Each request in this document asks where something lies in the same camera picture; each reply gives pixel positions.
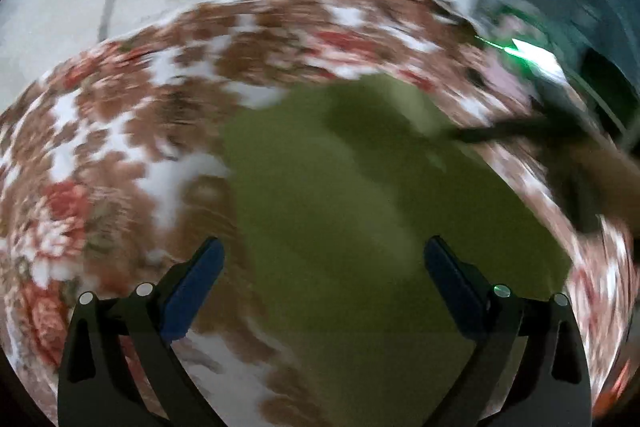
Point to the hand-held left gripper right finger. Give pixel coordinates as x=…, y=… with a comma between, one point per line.
x=452, y=292

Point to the person's right forearm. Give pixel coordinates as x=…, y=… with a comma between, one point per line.
x=612, y=177

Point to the olive green shirt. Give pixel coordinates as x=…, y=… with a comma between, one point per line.
x=340, y=207

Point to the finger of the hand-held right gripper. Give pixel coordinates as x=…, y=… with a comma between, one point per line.
x=500, y=133

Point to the floral printed blanket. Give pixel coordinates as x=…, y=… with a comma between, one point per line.
x=125, y=132

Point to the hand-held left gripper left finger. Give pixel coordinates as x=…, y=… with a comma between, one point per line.
x=192, y=292

